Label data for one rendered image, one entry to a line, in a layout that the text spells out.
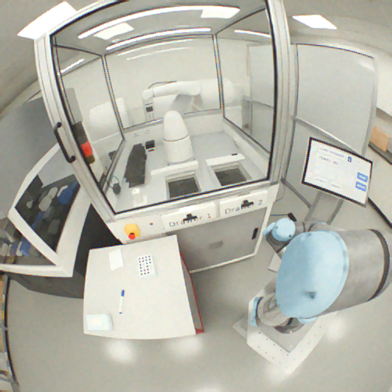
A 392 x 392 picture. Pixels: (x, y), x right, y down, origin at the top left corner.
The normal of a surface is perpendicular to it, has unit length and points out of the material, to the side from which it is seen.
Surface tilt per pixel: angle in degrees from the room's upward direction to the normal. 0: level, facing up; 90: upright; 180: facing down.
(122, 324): 0
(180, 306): 0
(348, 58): 90
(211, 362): 0
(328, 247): 10
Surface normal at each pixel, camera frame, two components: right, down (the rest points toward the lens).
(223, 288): -0.12, -0.72
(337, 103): -0.94, 0.29
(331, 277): -0.30, -0.38
